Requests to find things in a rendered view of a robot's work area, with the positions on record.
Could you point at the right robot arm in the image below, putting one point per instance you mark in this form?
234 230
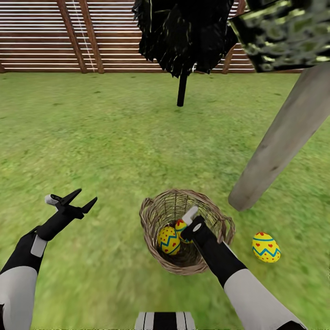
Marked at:
256 307

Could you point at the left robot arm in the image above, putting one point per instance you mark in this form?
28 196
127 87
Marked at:
19 276

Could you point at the wicker basket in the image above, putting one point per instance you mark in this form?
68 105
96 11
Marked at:
156 214

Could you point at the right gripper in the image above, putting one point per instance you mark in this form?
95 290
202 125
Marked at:
186 233

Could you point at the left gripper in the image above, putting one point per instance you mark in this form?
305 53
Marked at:
67 213

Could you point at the easter egg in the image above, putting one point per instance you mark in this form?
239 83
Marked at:
168 241
180 226
265 248

